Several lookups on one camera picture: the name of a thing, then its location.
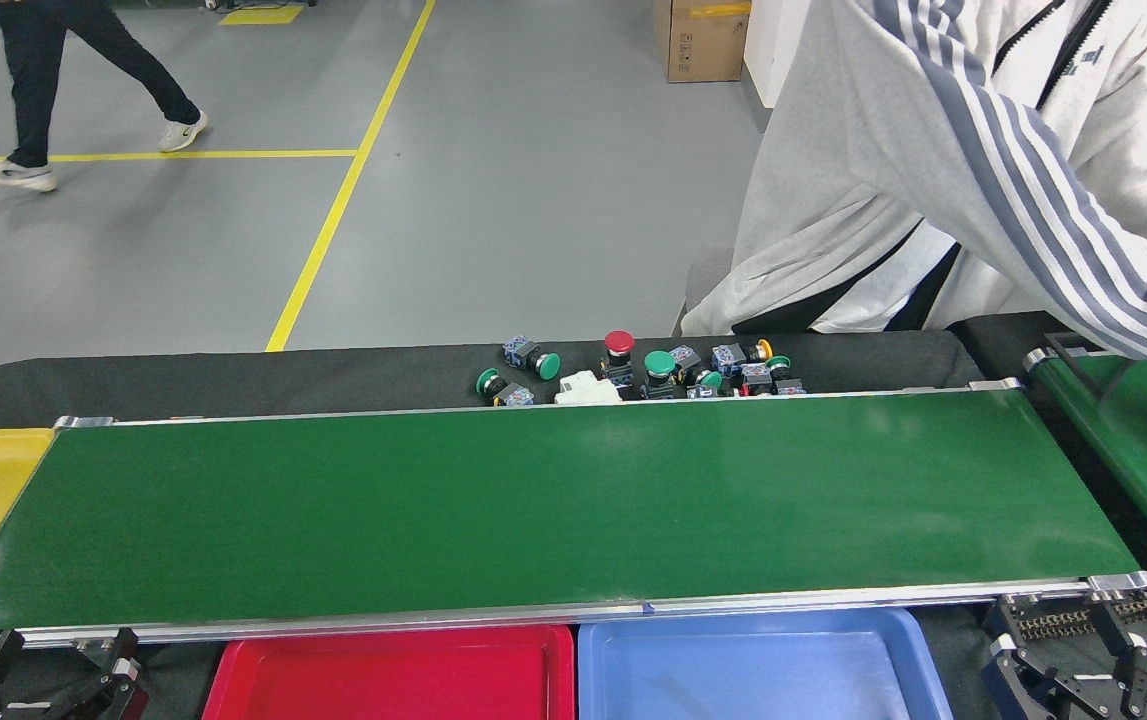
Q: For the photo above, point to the narrow green conveyor belt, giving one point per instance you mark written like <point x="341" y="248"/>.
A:
<point x="1133" y="440"/>

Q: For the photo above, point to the red plastic tray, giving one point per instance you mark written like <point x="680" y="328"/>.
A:
<point x="383" y="680"/>

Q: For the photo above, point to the blue plastic tray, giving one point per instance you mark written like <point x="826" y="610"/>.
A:
<point x="753" y="670"/>

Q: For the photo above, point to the long green conveyor belt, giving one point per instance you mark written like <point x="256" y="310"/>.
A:
<point x="533" y="500"/>

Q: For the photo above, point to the person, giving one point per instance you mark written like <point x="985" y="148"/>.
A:
<point x="883" y="150"/>
<point x="33" y="60"/>

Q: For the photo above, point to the cardboard box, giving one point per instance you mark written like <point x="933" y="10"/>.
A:
<point x="703" y="45"/>

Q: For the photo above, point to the blue switch block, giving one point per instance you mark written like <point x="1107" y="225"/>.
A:
<point x="686" y="358"/>
<point x="756" y="378"/>

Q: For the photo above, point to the red push button switch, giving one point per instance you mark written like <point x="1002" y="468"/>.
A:
<point x="619" y="345"/>

